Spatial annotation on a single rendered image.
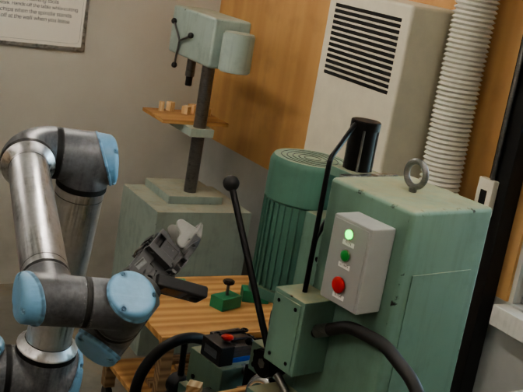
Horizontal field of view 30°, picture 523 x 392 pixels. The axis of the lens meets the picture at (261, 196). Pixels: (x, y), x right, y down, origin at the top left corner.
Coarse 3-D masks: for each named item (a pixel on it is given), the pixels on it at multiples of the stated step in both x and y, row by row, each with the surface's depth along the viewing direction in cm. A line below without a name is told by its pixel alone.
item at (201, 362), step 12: (192, 348) 234; (192, 360) 234; (204, 360) 230; (192, 372) 234; (204, 372) 230; (216, 372) 226; (228, 372) 225; (240, 372) 228; (204, 384) 230; (216, 384) 226; (228, 384) 227; (240, 384) 229
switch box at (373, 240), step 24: (336, 216) 173; (360, 216) 174; (336, 240) 173; (360, 240) 169; (384, 240) 169; (336, 264) 174; (360, 264) 169; (384, 264) 171; (360, 288) 169; (360, 312) 171
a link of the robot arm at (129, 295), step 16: (128, 272) 168; (96, 288) 165; (112, 288) 165; (128, 288) 166; (144, 288) 168; (96, 304) 164; (112, 304) 164; (128, 304) 165; (144, 304) 166; (96, 320) 165; (112, 320) 166; (128, 320) 165; (144, 320) 168; (112, 336) 171; (128, 336) 172
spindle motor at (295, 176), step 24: (288, 168) 197; (312, 168) 196; (288, 192) 198; (312, 192) 197; (264, 216) 204; (288, 216) 199; (264, 240) 204; (288, 240) 200; (264, 264) 204; (288, 264) 201; (264, 288) 204
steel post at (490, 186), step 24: (504, 120) 328; (504, 144) 331; (504, 168) 331; (480, 192) 337; (504, 192) 331; (504, 216) 333; (504, 240) 337; (480, 264) 340; (480, 288) 340; (480, 312) 342; (480, 336) 346; (456, 384) 350
